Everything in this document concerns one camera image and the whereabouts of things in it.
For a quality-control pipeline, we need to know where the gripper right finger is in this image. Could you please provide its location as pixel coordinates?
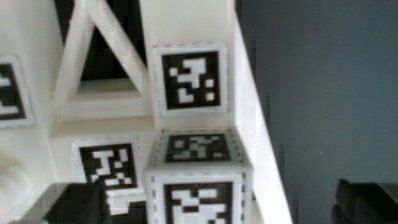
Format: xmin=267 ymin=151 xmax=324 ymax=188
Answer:
xmin=331 ymin=179 xmax=398 ymax=224

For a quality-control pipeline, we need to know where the white chair leg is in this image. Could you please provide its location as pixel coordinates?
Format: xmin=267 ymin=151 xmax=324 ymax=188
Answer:
xmin=145 ymin=129 xmax=253 ymax=224

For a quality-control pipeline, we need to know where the white chair back part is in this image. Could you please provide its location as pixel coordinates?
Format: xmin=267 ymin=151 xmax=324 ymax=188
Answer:
xmin=0 ymin=0 xmax=294 ymax=224

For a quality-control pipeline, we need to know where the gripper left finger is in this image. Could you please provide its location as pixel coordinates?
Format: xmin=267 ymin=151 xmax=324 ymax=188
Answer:
xmin=17 ymin=181 xmax=114 ymax=224

